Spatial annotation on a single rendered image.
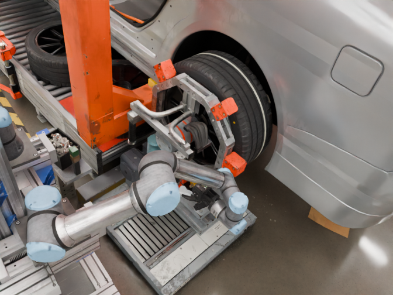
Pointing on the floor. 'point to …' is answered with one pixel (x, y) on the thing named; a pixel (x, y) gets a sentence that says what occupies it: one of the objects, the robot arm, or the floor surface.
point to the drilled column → (65, 191)
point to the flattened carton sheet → (327, 223)
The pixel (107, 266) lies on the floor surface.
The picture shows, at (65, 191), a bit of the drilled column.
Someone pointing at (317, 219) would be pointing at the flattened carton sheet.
